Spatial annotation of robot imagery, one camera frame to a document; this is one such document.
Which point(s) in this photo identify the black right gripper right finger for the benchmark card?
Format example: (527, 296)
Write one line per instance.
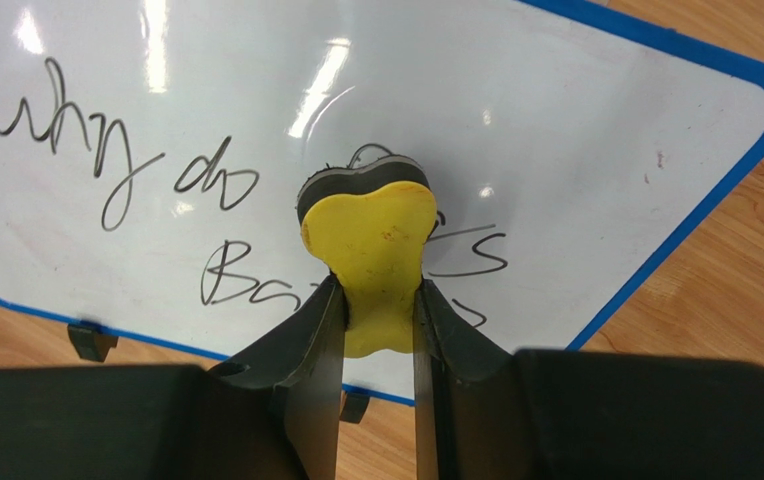
(472, 417)

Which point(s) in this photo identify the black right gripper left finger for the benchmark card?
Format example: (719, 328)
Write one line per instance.
(297, 367)

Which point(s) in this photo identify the yellow bone-shaped eraser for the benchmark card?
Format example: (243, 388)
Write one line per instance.
(369, 226)

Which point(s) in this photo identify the blue framed whiteboard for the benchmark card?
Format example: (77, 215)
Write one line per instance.
(151, 153)

